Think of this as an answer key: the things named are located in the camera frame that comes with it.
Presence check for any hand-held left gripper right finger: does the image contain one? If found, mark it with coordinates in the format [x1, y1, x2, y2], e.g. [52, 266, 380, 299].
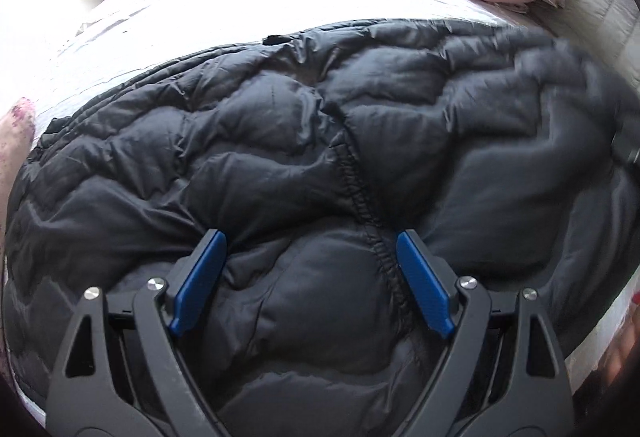
[395, 228, 574, 437]

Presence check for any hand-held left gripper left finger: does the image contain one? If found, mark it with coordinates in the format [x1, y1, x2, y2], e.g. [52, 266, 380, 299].
[46, 228, 229, 437]

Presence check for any black puffer jacket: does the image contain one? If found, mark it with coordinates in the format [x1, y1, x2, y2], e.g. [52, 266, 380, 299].
[0, 17, 640, 437]

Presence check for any floral bolster pillow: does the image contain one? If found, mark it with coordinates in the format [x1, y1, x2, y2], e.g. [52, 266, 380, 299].
[0, 98, 39, 238]

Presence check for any grey quilted bedspread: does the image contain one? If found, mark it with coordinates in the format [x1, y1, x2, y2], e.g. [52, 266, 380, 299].
[30, 0, 556, 138]

